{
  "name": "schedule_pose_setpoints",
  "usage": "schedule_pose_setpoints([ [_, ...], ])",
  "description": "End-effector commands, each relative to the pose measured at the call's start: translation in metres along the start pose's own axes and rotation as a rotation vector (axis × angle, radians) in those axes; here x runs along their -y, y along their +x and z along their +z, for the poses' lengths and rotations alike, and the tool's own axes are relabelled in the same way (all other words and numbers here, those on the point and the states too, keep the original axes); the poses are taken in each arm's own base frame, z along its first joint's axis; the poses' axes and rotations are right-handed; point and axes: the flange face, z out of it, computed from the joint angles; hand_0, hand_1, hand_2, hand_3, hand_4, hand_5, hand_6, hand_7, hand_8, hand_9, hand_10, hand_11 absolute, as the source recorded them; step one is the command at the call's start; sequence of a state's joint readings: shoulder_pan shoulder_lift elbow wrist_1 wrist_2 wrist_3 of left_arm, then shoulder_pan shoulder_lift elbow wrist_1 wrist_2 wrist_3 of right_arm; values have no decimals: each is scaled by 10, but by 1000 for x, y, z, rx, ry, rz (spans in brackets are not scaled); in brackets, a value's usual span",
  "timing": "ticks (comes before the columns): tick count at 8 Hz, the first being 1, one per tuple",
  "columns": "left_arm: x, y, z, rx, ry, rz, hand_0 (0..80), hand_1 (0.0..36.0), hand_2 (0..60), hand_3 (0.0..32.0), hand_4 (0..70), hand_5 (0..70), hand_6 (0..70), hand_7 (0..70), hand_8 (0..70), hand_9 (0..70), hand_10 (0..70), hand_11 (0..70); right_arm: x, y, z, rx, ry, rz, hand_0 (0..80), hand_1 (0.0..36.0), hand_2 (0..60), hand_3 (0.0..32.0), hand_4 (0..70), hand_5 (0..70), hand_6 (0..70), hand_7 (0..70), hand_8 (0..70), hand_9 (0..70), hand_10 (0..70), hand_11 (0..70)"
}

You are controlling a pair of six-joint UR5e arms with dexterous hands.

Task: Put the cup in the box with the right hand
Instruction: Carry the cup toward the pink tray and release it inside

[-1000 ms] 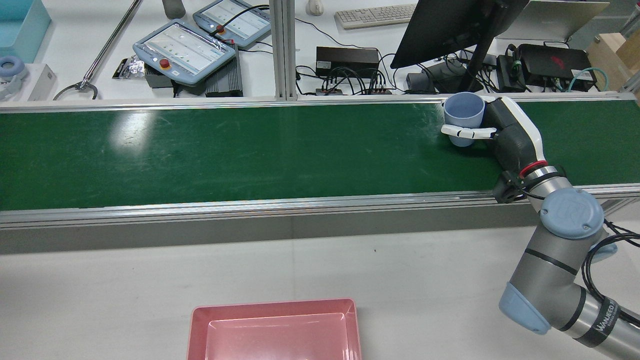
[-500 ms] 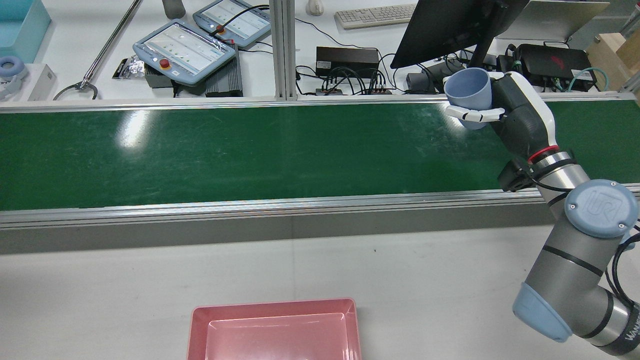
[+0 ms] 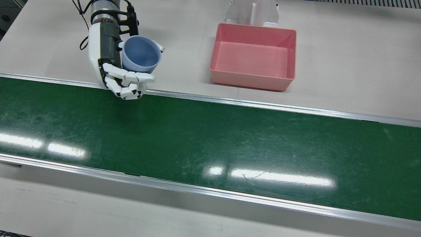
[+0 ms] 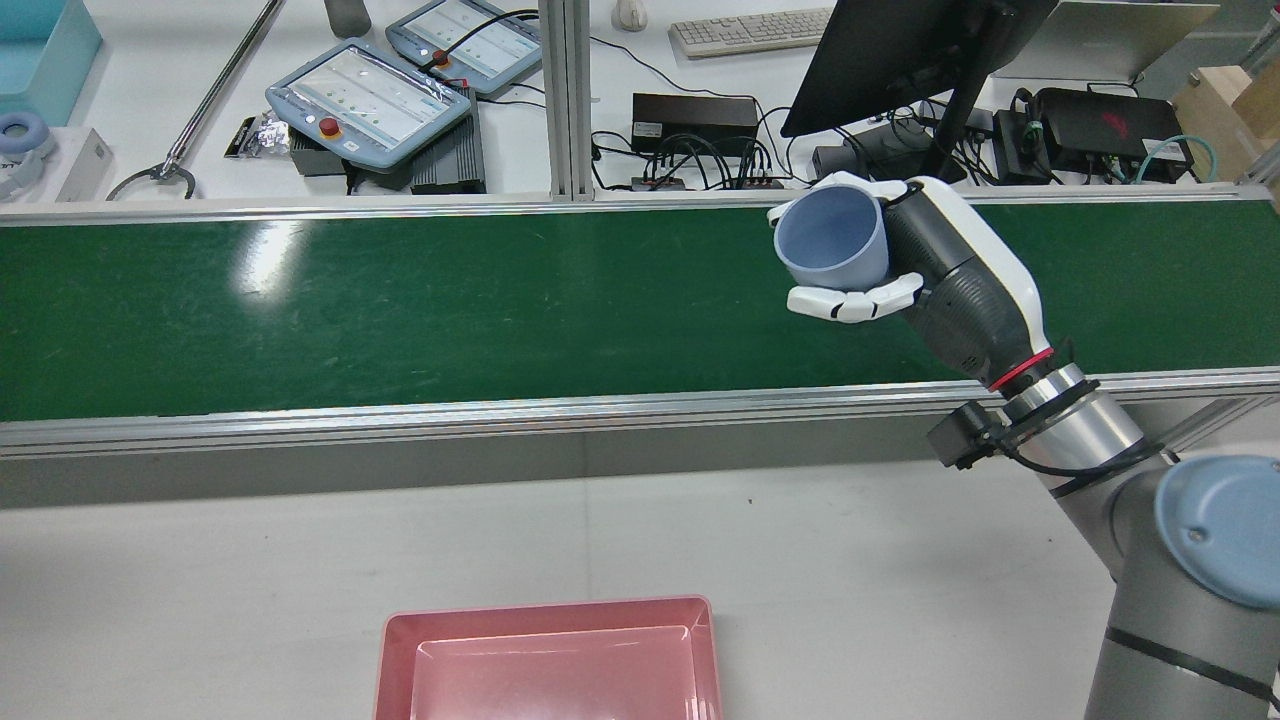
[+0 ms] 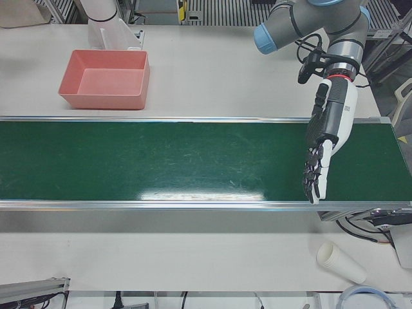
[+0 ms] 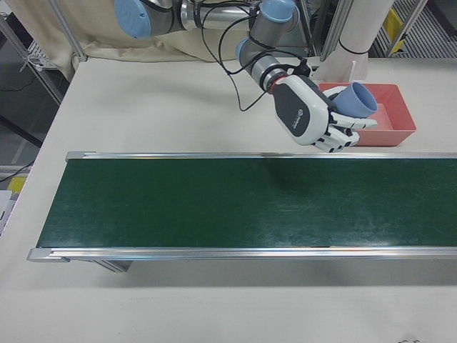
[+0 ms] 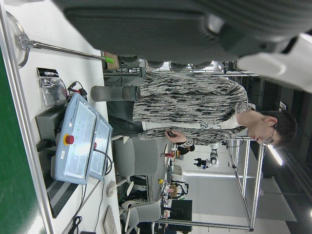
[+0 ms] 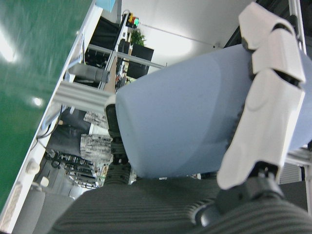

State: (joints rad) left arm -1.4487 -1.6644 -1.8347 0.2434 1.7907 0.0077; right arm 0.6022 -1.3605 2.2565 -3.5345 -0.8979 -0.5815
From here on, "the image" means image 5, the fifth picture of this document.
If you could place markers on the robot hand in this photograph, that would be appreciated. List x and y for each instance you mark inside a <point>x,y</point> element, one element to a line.
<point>338,109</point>

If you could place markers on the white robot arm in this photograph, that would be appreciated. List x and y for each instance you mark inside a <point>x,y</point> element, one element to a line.
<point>106,25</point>

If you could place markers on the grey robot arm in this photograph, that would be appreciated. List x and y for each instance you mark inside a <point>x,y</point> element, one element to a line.
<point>322,22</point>

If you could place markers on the white paper cup stack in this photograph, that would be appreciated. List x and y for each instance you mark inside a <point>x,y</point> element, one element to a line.
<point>341,262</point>

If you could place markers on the pink plastic box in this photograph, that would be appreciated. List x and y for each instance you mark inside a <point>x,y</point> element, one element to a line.
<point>106,80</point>

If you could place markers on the white office chair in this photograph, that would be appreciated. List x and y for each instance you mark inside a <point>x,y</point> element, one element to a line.
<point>404,106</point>

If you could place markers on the white device housing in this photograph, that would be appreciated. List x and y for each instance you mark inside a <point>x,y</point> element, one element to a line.
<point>402,244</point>

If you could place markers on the green conveyor belt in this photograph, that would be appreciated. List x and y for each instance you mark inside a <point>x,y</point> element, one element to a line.
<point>180,161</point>
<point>193,206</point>

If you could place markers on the blue tape roll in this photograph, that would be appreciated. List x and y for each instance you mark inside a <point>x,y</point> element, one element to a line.
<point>363,297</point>

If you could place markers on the aluminium profile bar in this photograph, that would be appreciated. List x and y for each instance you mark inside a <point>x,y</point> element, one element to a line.
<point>32,291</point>

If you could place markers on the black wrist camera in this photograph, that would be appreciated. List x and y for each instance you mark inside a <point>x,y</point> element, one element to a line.
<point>309,67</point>

